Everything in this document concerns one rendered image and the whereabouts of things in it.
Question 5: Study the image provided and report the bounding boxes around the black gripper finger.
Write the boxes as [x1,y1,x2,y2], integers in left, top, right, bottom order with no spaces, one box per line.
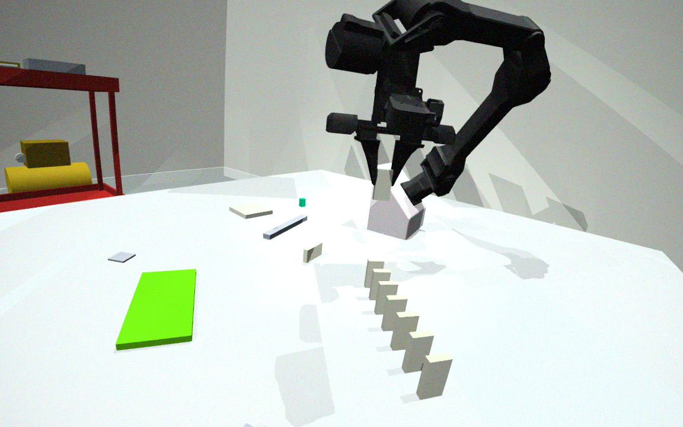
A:
[354,136,380,185]
[391,140,425,186]

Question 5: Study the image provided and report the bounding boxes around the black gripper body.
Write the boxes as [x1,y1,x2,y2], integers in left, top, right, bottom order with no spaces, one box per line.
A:
[325,77,456,145]

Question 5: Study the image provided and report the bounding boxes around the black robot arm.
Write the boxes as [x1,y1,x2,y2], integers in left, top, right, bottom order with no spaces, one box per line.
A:
[325,0,551,206]

